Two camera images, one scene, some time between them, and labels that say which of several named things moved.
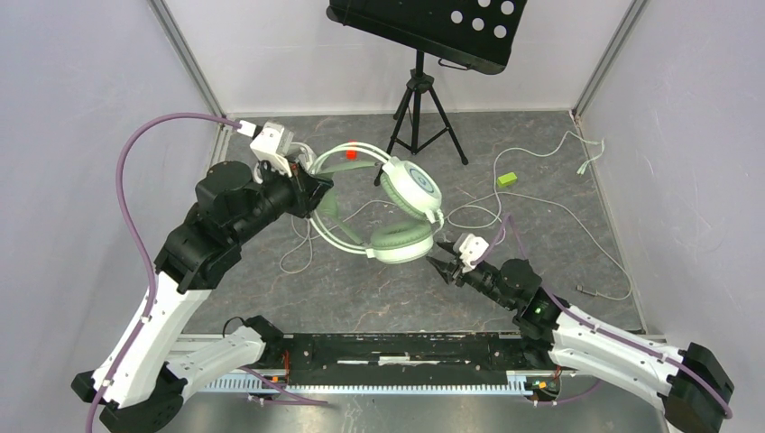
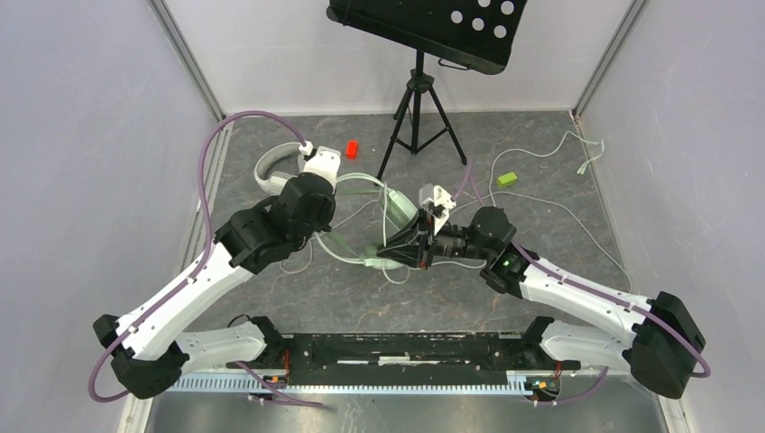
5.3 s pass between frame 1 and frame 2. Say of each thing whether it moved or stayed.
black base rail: stayed
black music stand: stayed
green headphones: moved
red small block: stayed
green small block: stayed
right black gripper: moved
